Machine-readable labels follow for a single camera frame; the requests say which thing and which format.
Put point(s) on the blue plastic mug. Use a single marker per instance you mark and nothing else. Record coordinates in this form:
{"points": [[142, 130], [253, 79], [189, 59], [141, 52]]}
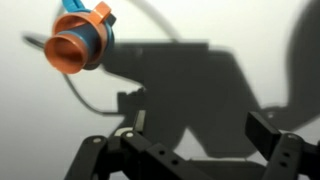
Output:
{"points": [[73, 4]]}

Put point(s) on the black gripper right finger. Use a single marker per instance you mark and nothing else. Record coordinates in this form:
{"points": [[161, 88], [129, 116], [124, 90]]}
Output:
{"points": [[290, 156]]}

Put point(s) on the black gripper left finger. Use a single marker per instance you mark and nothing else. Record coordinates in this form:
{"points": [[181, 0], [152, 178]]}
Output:
{"points": [[133, 156]]}

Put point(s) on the small blue plastic cup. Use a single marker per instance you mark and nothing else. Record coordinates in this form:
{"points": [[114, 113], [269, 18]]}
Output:
{"points": [[88, 36]]}

